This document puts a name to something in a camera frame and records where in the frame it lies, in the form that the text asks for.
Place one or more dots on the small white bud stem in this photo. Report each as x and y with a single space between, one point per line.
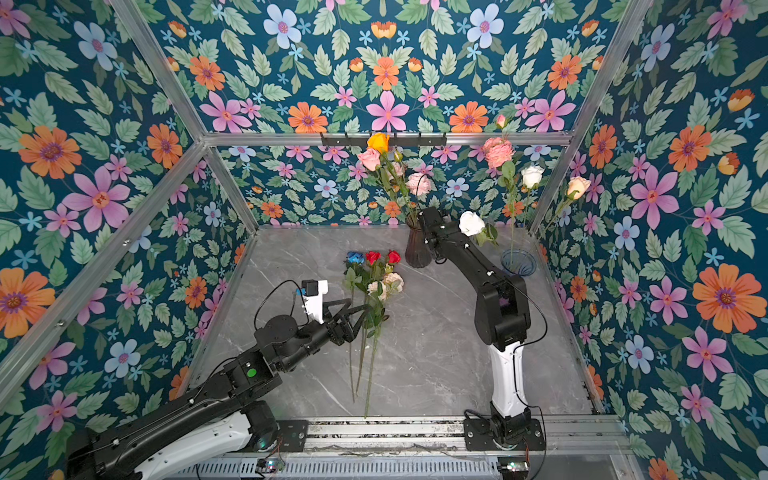
526 181

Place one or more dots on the pink carnation stem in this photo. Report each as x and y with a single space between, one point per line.
501 155

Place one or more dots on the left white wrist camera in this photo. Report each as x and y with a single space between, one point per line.
313 292

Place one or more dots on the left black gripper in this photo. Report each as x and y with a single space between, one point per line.
345 332

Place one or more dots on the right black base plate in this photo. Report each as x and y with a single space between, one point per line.
489 435

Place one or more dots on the pink rose spray stem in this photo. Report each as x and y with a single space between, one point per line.
389 173

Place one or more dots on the cream white rose stem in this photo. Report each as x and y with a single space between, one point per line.
576 189

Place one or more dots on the artificial flower bunch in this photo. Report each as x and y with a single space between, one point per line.
371 275

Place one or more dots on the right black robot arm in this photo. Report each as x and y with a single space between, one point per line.
502 318

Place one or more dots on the yellow orange rose stem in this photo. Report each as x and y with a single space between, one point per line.
383 147

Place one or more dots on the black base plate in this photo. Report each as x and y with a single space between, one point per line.
489 435
292 435

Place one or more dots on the purple blue glass vase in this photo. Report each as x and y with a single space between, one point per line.
518 262

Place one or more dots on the aluminium mounting rail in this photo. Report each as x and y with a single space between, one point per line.
564 435

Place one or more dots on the large pink rose stem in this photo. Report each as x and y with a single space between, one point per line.
419 186

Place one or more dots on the dark mauve glass vase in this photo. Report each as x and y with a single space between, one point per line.
417 253

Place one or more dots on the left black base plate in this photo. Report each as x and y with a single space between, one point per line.
292 435

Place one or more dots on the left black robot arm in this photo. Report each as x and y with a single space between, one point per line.
224 414

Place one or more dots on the black hook rail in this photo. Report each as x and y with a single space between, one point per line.
405 140

